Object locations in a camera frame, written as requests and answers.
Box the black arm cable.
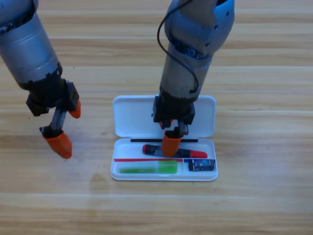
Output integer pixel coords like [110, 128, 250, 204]
[156, 0, 200, 95]

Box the dark blue eraser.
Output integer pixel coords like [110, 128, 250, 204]
[188, 159, 216, 172]

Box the white Unitree pencil case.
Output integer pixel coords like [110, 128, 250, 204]
[110, 94, 219, 182]

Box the green highlighter pen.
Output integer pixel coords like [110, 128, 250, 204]
[119, 160, 178, 175]

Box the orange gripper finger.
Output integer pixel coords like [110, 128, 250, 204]
[64, 81, 82, 119]
[39, 125, 73, 160]
[161, 131, 183, 158]
[159, 118, 175, 130]

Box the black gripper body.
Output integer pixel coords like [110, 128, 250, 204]
[18, 63, 72, 132]
[151, 94, 197, 137]

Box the red and black marker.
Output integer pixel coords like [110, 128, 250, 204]
[142, 143, 208, 159]

